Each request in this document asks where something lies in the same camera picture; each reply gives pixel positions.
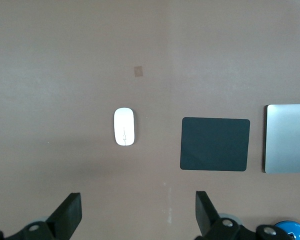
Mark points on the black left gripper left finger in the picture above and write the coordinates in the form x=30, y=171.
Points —
x=67, y=212

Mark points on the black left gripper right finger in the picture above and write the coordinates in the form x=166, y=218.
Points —
x=205, y=215

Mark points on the white computer mouse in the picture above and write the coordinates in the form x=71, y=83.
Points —
x=124, y=122

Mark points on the black mouse pad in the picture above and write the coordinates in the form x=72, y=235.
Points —
x=215, y=145

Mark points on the blue desk lamp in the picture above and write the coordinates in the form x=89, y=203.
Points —
x=298, y=230

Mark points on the silver closed laptop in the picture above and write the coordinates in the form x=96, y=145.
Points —
x=290, y=140

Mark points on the brown tape patch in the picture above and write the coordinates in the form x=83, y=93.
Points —
x=138, y=71

